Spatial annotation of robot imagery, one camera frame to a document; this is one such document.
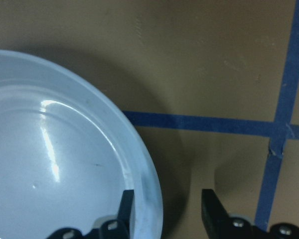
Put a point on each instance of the blue plate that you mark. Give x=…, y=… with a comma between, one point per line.
x=67, y=154

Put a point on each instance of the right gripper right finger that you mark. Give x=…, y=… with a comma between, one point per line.
x=220, y=225

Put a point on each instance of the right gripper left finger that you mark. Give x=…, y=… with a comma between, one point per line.
x=117, y=228

